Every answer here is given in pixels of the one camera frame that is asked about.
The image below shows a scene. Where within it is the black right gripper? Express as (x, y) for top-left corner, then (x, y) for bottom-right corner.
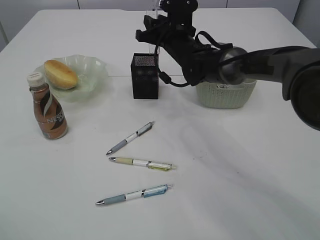
(135, 0), (198, 50)

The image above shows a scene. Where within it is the clear plastic ruler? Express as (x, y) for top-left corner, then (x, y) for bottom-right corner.
(146, 8), (161, 55)

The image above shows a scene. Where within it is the large paper piece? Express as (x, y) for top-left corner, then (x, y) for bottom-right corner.
(217, 84), (230, 89)

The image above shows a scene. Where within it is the golden bread loaf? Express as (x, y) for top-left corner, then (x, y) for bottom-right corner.
(44, 59), (78, 90)

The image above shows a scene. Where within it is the brown coffee drink bottle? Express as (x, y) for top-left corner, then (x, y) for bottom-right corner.
(26, 72), (68, 140)

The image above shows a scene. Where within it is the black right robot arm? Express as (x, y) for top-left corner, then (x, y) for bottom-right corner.
(135, 0), (320, 130)

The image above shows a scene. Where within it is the black mesh pen holder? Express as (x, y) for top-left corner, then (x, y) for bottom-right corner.
(130, 53), (159, 100)

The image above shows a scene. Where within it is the grey-green plastic basket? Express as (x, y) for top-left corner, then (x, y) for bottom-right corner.
(196, 79), (257, 109)

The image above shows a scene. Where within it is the grey grip white pen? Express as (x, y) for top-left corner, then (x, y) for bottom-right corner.
(106, 121), (155, 156)

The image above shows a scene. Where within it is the beige grip white pen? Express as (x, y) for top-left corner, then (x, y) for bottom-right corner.
(109, 157), (177, 172)

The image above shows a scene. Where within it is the blue grip white pen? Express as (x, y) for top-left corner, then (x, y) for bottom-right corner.
(95, 184), (173, 206)

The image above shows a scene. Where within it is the pale green wavy glass bowl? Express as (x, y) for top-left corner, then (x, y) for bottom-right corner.
(44, 54), (109, 103)

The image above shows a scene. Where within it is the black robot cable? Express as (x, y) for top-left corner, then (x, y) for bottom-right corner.
(154, 31), (248, 88)

